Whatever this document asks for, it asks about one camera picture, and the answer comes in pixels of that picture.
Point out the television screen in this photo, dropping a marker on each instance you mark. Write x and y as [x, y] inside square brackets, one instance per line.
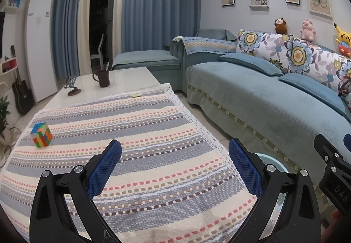
[2, 34]

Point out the green house plant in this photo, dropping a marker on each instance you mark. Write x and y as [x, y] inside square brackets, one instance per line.
[4, 114]

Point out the striped woven tablecloth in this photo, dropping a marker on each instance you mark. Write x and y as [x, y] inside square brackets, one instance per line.
[153, 149]

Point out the white wall shelf red inside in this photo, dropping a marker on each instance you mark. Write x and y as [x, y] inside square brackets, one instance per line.
[8, 65]

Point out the white shelf with photo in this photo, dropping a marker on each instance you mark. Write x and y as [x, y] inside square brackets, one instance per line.
[14, 1]

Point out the blue-green sofa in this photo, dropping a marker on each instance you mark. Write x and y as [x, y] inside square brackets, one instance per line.
[260, 100]

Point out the white refrigerator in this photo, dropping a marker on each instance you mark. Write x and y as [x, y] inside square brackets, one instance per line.
[41, 48]

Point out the striped armrest cover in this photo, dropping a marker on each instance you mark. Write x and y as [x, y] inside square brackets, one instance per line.
[208, 45]

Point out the blue sofa pillow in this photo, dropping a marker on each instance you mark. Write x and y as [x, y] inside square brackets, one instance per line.
[315, 89]
[252, 63]

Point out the blue curtain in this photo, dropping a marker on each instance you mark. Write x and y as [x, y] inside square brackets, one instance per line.
[161, 4]
[68, 21]

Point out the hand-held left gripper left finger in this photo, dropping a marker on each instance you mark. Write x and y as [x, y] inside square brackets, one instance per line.
[105, 169]

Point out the pink pig plush toy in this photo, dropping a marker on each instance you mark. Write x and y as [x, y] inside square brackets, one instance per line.
[307, 30]

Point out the floral sofa cushion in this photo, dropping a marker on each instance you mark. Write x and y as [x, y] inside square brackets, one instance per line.
[315, 62]
[260, 45]

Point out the person's right hand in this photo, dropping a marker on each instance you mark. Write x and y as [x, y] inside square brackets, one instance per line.
[338, 232]

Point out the butterfly canvas picture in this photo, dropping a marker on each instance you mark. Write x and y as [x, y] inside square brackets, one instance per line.
[319, 3]

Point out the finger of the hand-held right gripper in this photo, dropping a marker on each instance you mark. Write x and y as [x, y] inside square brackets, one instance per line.
[347, 143]
[326, 152]

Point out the colourful puzzle cube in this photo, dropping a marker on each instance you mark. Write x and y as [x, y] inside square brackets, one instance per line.
[41, 134]

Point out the grey chair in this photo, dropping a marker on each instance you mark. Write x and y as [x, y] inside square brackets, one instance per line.
[100, 51]

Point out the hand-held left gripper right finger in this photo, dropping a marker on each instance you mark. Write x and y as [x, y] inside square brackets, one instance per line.
[245, 169]

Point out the metal phone stand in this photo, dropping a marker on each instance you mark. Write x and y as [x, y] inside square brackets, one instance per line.
[72, 89]

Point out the dark brown mug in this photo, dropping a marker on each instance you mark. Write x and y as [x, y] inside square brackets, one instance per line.
[103, 78]

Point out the brown monkey plush toy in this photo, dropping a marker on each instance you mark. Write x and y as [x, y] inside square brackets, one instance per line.
[281, 26]

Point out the yellow plush toy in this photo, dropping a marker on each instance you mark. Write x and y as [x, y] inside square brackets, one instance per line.
[342, 38]

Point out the black guitar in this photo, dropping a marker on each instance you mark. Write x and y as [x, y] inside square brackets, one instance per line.
[22, 92]

